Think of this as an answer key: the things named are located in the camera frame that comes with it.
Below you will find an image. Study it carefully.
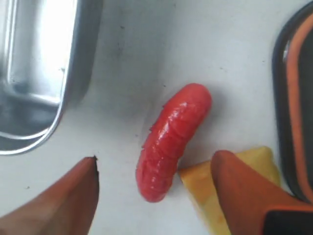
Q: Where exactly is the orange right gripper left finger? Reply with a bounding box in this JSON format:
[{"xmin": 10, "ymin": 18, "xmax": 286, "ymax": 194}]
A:
[{"xmin": 0, "ymin": 156, "xmax": 100, "ymax": 235}]

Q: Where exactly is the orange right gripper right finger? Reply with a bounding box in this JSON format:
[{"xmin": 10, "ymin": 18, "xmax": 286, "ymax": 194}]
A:
[{"xmin": 211, "ymin": 150, "xmax": 313, "ymax": 235}]

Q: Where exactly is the yellow toy cheese wedge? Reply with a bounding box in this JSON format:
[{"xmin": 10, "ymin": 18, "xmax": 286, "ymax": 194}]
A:
[{"xmin": 179, "ymin": 146, "xmax": 281, "ymax": 235}]

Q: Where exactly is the red toy sausage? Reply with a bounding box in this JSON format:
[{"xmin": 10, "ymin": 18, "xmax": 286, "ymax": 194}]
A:
[{"xmin": 135, "ymin": 83, "xmax": 212, "ymax": 203}]

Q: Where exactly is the dark transparent box lid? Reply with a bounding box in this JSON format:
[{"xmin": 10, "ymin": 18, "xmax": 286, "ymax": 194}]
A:
[{"xmin": 272, "ymin": 2, "xmax": 313, "ymax": 203}]

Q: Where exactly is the stainless steel lunch box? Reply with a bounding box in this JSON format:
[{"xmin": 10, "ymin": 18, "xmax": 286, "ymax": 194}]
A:
[{"xmin": 0, "ymin": 0, "xmax": 104, "ymax": 155}]

